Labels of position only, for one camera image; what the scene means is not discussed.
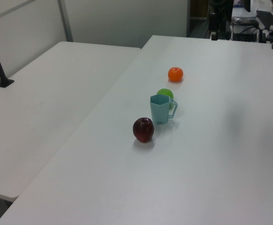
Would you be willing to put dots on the dark red apple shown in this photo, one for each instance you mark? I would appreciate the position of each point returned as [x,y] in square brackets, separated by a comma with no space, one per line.
[143,130]

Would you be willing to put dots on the orange mandarin fruit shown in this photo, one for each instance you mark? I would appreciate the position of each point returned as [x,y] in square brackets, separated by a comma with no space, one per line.
[175,74]

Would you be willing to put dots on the black bag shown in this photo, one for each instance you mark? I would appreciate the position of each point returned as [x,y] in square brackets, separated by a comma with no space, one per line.
[244,21]

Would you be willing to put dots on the green apple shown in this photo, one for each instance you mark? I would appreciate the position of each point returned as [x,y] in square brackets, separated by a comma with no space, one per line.
[167,92]

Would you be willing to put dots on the black electronics box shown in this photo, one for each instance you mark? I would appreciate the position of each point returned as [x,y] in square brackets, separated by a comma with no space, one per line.
[244,36]

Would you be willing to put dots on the black keyboard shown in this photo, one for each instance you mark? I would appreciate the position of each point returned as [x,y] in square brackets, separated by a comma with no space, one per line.
[266,17]

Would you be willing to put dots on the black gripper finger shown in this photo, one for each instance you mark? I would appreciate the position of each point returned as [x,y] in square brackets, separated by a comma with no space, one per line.
[227,28]
[213,25]

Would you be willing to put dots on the teal hexagonal plastic mug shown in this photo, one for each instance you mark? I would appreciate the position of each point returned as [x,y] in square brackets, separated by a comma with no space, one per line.
[158,112]

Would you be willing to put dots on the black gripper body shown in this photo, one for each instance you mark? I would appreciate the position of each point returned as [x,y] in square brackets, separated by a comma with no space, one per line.
[221,7]

